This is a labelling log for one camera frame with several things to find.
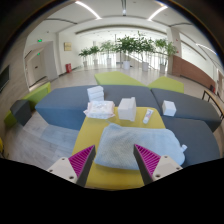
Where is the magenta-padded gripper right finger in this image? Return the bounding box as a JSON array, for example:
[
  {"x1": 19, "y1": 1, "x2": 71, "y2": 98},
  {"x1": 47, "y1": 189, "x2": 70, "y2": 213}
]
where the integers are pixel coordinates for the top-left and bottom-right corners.
[{"x1": 133, "y1": 143, "x2": 184, "y2": 186}]

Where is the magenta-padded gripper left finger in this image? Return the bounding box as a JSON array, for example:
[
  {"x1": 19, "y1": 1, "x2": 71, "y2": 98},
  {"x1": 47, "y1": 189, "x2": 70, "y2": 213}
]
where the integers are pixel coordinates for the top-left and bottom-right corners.
[{"x1": 46, "y1": 144, "x2": 97, "y2": 188}]

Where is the light blue towel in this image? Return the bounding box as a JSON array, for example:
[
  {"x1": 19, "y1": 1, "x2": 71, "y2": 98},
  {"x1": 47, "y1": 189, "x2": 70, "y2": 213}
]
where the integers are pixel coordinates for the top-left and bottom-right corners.
[{"x1": 93, "y1": 122, "x2": 188, "y2": 171}]

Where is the white and red tube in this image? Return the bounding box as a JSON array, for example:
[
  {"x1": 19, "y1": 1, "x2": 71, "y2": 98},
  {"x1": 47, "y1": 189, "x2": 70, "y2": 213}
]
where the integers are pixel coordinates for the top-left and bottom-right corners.
[{"x1": 142, "y1": 108, "x2": 155, "y2": 125}]

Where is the small white cube box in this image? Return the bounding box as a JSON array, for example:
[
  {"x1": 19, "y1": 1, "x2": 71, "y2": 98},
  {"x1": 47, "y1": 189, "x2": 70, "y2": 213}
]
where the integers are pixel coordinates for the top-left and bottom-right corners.
[{"x1": 161, "y1": 100, "x2": 177, "y2": 117}]

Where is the long grey sofa bench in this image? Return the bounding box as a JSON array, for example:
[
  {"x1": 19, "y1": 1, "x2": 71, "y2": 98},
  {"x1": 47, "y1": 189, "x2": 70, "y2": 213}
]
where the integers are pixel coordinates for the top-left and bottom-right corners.
[{"x1": 35, "y1": 84, "x2": 161, "y2": 131}]

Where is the stack of white tissue packs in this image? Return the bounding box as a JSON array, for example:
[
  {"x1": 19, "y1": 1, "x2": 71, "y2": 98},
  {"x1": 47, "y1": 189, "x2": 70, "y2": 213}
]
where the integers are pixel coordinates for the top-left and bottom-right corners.
[{"x1": 86, "y1": 85, "x2": 105, "y2": 103}]

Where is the lime green ottoman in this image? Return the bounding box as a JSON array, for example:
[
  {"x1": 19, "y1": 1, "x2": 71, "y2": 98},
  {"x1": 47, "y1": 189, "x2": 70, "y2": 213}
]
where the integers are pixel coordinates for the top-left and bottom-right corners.
[
  {"x1": 93, "y1": 70, "x2": 147, "y2": 88},
  {"x1": 147, "y1": 75, "x2": 185, "y2": 94}
]

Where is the dark grey cube stool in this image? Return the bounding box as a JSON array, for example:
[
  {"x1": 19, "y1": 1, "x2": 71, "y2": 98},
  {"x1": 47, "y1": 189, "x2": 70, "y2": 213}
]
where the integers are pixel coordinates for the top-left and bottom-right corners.
[{"x1": 9, "y1": 99, "x2": 33, "y2": 127}]

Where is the lime green bench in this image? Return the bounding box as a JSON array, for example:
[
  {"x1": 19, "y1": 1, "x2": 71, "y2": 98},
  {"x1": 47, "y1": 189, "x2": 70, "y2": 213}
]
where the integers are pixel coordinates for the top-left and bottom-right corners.
[{"x1": 3, "y1": 81, "x2": 52, "y2": 128}]

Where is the group of potted plants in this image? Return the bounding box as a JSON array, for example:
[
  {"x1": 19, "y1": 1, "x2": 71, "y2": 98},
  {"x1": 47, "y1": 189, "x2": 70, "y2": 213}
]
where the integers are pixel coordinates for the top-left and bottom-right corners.
[{"x1": 78, "y1": 31, "x2": 179, "y2": 73}]

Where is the group of ceiling light strips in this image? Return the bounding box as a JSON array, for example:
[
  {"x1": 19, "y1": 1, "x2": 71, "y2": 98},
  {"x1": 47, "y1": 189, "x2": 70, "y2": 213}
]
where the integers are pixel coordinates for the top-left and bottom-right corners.
[{"x1": 73, "y1": 0, "x2": 218, "y2": 56}]

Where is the wooden table with black frame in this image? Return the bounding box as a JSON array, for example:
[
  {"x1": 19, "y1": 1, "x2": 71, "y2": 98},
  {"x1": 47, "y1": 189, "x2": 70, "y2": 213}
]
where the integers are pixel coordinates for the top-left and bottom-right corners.
[{"x1": 201, "y1": 89, "x2": 224, "y2": 121}]

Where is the dark wall screen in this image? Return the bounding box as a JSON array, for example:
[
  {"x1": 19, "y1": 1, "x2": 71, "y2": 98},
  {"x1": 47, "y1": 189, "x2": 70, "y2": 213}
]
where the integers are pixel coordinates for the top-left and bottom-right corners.
[{"x1": 0, "y1": 64, "x2": 11, "y2": 94}]

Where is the yellow wall picture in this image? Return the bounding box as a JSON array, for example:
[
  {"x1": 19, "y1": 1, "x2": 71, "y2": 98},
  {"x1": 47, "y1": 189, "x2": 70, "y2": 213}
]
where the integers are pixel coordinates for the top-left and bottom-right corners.
[{"x1": 63, "y1": 41, "x2": 73, "y2": 52}]

